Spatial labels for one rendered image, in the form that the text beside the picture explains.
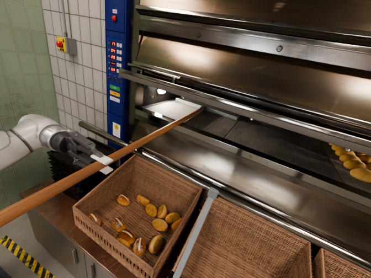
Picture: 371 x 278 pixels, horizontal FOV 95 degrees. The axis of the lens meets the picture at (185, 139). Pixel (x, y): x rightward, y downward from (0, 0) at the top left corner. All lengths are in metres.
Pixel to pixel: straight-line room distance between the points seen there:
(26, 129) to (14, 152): 0.09
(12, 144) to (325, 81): 1.14
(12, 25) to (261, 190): 1.87
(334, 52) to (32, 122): 1.12
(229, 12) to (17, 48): 1.44
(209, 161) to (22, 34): 1.55
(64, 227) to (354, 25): 1.56
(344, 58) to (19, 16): 1.84
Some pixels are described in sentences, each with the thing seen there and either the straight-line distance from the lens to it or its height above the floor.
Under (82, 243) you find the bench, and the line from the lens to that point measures 1.19.
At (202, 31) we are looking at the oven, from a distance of 0.94.
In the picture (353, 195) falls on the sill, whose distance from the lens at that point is 1.05.
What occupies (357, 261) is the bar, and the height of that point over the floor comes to 1.17.
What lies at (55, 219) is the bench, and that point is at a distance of 1.32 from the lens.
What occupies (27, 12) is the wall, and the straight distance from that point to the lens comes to 1.81.
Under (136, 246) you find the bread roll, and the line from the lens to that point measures 1.07.
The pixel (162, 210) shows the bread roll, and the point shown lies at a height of 0.65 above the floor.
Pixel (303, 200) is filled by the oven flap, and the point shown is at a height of 1.04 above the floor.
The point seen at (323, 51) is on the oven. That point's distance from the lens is 0.87.
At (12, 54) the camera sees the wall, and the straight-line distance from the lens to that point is 1.78.
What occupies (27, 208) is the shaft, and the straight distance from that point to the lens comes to 0.54.
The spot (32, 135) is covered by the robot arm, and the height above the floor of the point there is 1.21.
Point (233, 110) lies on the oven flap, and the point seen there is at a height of 1.40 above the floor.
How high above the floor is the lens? 1.57
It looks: 26 degrees down
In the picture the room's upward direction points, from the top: 12 degrees clockwise
